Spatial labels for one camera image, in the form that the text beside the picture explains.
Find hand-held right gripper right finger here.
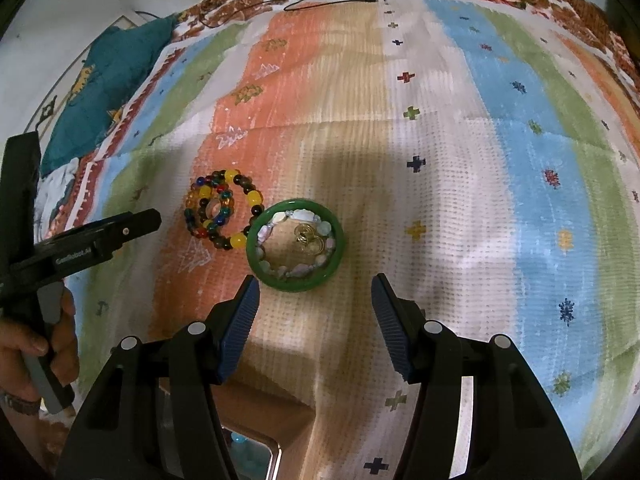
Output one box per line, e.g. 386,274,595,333
371,273,583,480

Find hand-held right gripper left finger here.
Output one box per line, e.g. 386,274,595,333
54,275,261,480

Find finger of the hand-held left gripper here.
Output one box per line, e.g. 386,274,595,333
64,209,162,261

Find multicolour glass bead bracelet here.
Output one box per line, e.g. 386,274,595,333
184,172,236,241

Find green bangle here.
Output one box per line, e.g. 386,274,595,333
245,199,347,291

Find yellow and dark bead bracelet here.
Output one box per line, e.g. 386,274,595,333
200,169,264,252

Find pale stone bracelet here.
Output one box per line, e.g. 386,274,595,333
255,209,337,281

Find person's left forearm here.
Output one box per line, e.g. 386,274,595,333
0,400,61,478

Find person's left hand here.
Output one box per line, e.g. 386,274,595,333
0,287,81,403

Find teal pillow with yellow print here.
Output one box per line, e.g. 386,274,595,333
40,15,177,177

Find dark beaded wristband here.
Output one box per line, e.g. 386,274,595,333
0,391,42,417

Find striped woven mat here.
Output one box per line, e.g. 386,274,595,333
40,0,640,480

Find black cable with plug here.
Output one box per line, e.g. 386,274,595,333
284,0,379,12

